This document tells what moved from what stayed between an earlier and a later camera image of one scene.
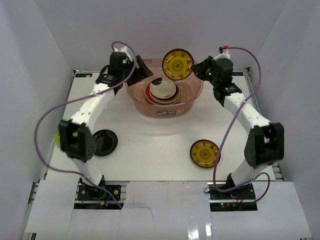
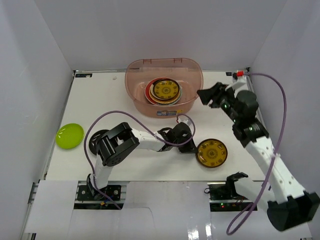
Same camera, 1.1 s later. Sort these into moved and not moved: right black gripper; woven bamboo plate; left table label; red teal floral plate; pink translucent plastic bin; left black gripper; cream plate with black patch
Moved: right black gripper; left black gripper; cream plate with black patch
Not moved: left table label; woven bamboo plate; pink translucent plastic bin; red teal floral plate
